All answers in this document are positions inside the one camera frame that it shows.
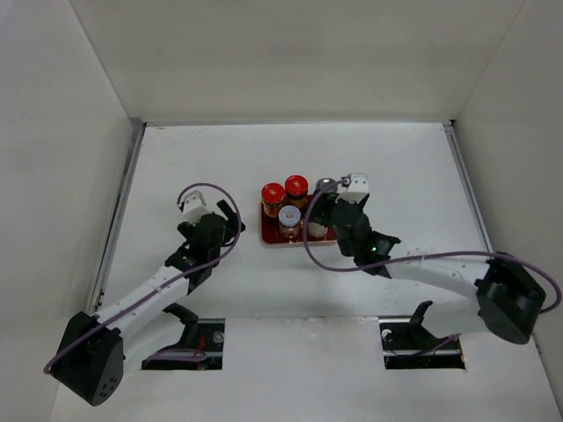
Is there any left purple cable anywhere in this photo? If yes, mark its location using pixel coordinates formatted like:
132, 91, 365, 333
42, 182, 242, 375

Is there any purple cable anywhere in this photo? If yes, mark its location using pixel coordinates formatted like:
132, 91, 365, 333
42, 182, 242, 375
303, 178, 563, 353

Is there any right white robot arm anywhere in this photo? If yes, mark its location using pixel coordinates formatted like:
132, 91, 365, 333
303, 193, 546, 348

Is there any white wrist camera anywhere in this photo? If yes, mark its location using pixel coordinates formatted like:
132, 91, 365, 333
178, 190, 209, 226
339, 172, 369, 204

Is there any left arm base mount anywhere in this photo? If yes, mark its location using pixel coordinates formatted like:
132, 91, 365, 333
141, 303, 226, 371

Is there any white salt grinder black cap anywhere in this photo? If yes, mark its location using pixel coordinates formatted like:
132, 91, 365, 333
307, 207, 328, 238

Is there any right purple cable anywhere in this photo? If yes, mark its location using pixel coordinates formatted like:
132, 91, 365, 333
303, 178, 563, 353

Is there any pink spice jar grey lid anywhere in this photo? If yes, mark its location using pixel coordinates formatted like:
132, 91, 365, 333
278, 205, 302, 240

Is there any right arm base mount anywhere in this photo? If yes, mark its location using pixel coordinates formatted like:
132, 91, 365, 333
378, 301, 465, 370

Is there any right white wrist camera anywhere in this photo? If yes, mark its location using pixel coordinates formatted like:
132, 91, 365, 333
339, 172, 369, 204

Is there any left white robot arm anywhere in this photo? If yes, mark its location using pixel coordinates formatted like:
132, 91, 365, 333
44, 211, 245, 406

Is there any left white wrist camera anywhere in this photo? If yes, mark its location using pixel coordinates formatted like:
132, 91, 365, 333
178, 190, 209, 226

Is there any red lid chili sauce jar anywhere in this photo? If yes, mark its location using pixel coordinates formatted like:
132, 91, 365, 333
261, 182, 287, 219

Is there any red lacquer tray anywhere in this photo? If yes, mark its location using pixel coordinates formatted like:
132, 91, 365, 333
260, 203, 337, 246

